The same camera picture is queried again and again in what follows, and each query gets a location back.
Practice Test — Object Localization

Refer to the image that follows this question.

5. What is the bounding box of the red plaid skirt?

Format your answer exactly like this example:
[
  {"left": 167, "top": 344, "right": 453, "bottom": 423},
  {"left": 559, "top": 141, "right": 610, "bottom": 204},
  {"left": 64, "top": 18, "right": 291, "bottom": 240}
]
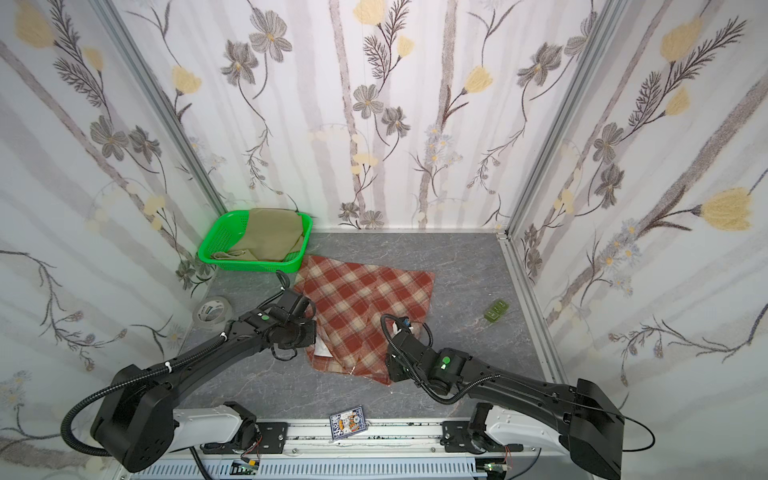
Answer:
[{"left": 296, "top": 255, "right": 435, "bottom": 385}]

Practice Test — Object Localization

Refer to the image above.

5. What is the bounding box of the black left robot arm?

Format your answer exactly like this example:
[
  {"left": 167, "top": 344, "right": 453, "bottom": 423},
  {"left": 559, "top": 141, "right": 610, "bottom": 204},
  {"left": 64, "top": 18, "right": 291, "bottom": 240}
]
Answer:
[{"left": 60, "top": 288, "right": 317, "bottom": 473}]

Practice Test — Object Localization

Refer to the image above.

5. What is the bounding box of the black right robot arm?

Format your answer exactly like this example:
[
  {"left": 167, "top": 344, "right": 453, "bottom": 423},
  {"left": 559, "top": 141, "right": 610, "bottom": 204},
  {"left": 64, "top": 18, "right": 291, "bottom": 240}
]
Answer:
[{"left": 380, "top": 314, "right": 632, "bottom": 479}]

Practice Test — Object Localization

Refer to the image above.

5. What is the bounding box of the blue patterned card box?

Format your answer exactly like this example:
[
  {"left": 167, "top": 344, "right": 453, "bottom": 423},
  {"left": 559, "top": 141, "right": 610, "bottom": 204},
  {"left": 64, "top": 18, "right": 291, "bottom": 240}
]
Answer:
[{"left": 329, "top": 406, "right": 368, "bottom": 441}]

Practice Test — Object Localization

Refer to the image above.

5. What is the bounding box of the clear tape roll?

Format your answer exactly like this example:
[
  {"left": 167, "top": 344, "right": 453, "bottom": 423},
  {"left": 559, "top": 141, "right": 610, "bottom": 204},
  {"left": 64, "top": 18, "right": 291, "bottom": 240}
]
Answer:
[{"left": 192, "top": 296, "right": 234, "bottom": 331}]

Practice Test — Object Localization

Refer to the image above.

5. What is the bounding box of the olive khaki skirt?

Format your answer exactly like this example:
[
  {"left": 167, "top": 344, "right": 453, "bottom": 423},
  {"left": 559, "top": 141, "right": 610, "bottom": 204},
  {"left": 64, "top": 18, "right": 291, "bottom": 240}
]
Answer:
[{"left": 222, "top": 208, "right": 302, "bottom": 261}]

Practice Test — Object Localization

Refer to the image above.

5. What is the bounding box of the small green box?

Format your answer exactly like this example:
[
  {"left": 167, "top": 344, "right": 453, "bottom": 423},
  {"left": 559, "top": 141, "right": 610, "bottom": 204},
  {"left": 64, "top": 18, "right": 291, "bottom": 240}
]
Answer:
[{"left": 483, "top": 299, "right": 509, "bottom": 323}]

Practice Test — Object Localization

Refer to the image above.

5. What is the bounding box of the green plastic basket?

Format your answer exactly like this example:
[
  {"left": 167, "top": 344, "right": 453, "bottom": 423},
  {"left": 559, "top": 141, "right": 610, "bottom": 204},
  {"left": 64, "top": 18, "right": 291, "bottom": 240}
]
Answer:
[{"left": 197, "top": 210, "right": 314, "bottom": 273}]

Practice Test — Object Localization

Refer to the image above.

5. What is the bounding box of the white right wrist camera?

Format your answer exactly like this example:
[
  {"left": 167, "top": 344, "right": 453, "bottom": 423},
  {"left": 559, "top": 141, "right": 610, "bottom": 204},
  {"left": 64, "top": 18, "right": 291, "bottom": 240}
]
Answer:
[{"left": 392, "top": 317, "right": 414, "bottom": 336}]

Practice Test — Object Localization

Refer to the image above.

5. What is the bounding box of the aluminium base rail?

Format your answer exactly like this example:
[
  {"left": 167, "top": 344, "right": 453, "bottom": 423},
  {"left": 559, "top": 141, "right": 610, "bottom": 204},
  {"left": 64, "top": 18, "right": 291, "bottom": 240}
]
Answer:
[{"left": 167, "top": 412, "right": 567, "bottom": 458}]

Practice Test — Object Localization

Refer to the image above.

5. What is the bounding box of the white slotted cable duct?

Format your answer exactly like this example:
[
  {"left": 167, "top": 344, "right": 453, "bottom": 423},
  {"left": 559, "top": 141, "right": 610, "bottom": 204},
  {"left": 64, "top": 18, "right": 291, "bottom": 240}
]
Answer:
[{"left": 128, "top": 458, "right": 490, "bottom": 480}]

